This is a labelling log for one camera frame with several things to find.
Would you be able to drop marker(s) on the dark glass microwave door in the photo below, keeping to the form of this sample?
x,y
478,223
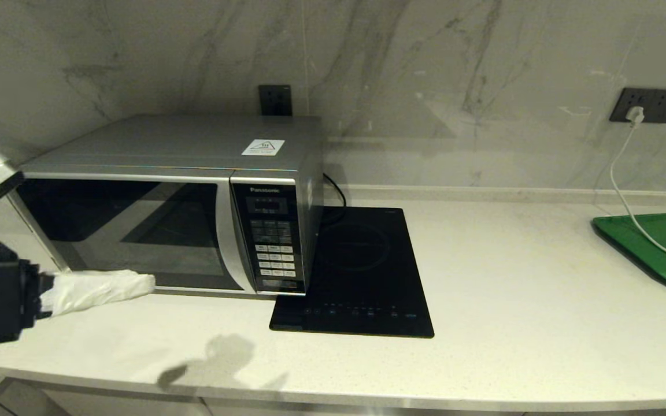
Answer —
x,y
136,225

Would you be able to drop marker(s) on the silver Panasonic microwave oven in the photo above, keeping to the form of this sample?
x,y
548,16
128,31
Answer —
x,y
165,144

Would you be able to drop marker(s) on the white warning sticker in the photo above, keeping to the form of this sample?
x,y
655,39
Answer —
x,y
263,147

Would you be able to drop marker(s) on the black induction cooktop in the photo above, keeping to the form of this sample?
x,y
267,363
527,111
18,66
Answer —
x,y
367,260

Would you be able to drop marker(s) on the white power plug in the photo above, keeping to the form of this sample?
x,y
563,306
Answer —
x,y
634,114

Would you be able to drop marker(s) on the small black wall socket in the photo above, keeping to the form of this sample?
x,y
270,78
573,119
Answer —
x,y
275,99

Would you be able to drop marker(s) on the wide black wall socket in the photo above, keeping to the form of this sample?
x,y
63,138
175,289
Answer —
x,y
659,105

